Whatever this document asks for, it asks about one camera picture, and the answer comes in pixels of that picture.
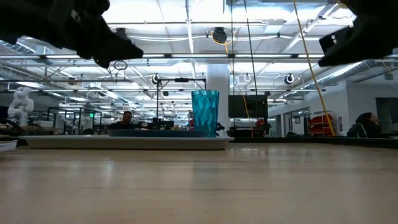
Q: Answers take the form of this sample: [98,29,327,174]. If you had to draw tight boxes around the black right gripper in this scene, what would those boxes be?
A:
[318,0,398,68]

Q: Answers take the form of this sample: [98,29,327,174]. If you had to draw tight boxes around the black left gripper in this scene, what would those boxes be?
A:
[34,0,144,68]

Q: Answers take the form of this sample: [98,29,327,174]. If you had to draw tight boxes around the dark teal plate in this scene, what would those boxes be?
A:
[106,129,208,138]

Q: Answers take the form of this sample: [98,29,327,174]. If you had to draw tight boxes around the teal faceted plastic cup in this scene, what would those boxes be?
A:
[190,89,220,139]

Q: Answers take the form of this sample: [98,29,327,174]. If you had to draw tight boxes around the grey plastic tray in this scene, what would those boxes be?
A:
[19,134,235,151]

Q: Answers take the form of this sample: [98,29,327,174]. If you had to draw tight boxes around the red storage bins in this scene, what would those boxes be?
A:
[307,114,336,137]

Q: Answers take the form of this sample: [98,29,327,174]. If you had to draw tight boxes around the white building column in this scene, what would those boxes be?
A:
[206,63,231,127]

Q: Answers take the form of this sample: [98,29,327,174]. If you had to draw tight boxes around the white humanoid robot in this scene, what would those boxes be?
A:
[7,86,35,128]

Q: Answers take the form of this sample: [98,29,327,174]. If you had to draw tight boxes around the silver ceiling air duct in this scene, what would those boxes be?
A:
[306,60,398,91]

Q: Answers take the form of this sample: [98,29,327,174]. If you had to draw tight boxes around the yellow hanging cable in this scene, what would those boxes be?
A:
[292,0,336,137]

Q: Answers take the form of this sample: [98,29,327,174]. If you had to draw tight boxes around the black background rig frame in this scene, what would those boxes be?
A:
[156,77,207,130]

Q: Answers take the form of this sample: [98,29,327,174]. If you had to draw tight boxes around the black aluminium table frame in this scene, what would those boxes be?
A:
[231,136,398,149]

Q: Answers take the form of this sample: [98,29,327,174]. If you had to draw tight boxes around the black hanging cable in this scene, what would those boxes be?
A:
[243,0,259,96]

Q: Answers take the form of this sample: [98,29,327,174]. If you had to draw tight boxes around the black wall monitor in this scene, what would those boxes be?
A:
[228,94,269,119]

